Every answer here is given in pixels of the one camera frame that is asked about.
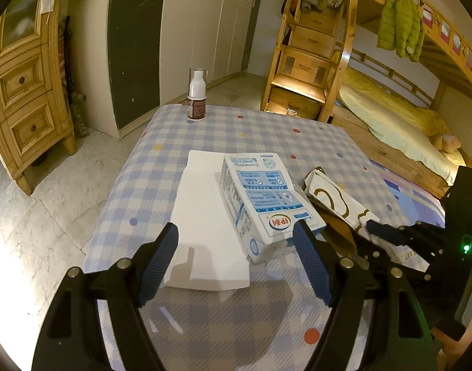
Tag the blue checkered tablecloth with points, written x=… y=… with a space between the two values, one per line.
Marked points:
x=224 y=313

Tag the white wardrobe with holes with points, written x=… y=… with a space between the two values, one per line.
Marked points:
x=131 y=56

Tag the orange brown paper bag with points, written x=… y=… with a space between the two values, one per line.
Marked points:
x=322 y=190

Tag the wooden staircase drawers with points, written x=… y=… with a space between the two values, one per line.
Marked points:
x=311 y=57

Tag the wooden cabinet with drawers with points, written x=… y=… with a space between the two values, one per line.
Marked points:
x=34 y=115

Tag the wooden bunk bed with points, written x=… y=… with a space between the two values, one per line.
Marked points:
x=441 y=81

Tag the white paper sheet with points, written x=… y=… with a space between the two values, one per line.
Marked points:
x=209 y=256

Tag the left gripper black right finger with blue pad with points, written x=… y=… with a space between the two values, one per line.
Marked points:
x=398 y=337

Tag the yellow bed mattress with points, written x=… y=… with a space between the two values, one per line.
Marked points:
x=399 y=124

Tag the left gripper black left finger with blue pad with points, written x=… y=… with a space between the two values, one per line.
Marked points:
x=71 y=337

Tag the plush toy on bed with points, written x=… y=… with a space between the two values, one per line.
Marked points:
x=446 y=142

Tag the white brown spray bottle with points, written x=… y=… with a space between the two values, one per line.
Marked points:
x=196 y=106

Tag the blue white milk carton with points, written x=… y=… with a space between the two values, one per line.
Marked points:
x=263 y=203

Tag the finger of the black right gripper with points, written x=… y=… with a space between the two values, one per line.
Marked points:
x=424 y=239

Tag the green puffer jacket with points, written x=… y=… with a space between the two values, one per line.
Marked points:
x=401 y=29

